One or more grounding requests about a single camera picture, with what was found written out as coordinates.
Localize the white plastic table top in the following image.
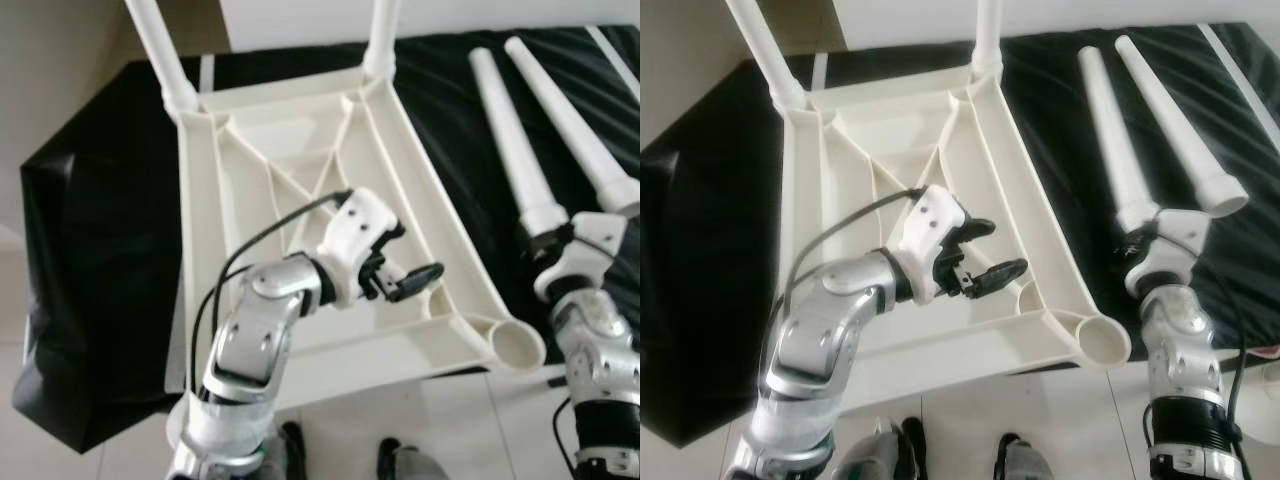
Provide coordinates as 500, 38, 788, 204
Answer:
172, 72, 549, 416
778, 68, 1133, 411

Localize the black tablecloth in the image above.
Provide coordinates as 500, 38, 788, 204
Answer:
640, 22, 1280, 449
12, 25, 641, 456

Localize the grey black right robot foot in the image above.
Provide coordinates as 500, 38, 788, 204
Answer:
993, 432, 1076, 480
377, 437, 451, 480

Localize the grey black robot foot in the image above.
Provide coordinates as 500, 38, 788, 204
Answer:
265, 420, 309, 480
993, 432, 1076, 480
377, 437, 451, 480
835, 415, 929, 480

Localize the grey black left robot foot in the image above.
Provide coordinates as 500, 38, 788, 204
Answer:
835, 415, 929, 480
265, 420, 309, 480

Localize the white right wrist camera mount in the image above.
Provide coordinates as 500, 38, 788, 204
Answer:
1125, 208, 1211, 298
533, 212, 629, 304

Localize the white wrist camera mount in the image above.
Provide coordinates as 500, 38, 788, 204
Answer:
1125, 208, 1211, 298
533, 212, 629, 304
315, 187, 401, 308
897, 185, 969, 303

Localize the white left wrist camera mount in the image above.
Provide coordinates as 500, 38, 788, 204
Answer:
315, 187, 401, 308
897, 185, 969, 303

